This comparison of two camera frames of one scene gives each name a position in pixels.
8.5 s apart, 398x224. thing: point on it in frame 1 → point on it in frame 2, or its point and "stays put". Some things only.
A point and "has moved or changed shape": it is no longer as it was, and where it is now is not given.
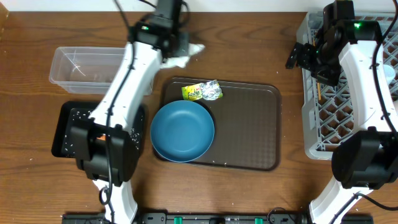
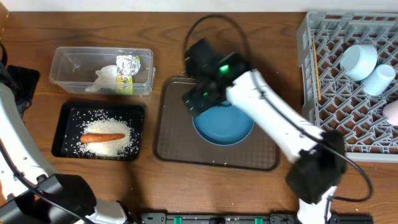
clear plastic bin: (86, 70) stays put
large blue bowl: (182, 130) → (223, 125)
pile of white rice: (80, 114) has moved or changed shape
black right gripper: (331, 76) → (196, 102)
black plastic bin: (63, 144) stays put
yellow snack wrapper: (209, 90) has moved or changed shape
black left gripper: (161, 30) → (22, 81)
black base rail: (218, 218) stays put
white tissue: (181, 61) → (106, 78)
